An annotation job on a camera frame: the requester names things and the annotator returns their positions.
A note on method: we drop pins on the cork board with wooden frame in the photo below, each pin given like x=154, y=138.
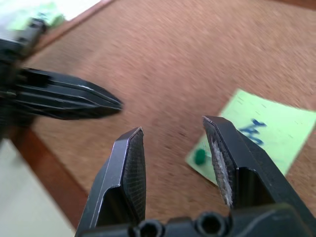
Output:
x=172, y=54

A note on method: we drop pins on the green note with blue writing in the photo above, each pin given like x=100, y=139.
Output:
x=279, y=128

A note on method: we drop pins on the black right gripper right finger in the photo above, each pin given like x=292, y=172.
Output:
x=256, y=170

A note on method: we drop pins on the green pushpin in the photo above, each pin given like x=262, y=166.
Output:
x=199, y=157

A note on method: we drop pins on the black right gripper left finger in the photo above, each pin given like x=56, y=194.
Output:
x=114, y=177

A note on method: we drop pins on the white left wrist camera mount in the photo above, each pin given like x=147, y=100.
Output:
x=12, y=32

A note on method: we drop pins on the green sticky note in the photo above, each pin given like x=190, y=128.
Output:
x=32, y=17

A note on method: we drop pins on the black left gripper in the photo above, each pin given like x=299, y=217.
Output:
x=10, y=81

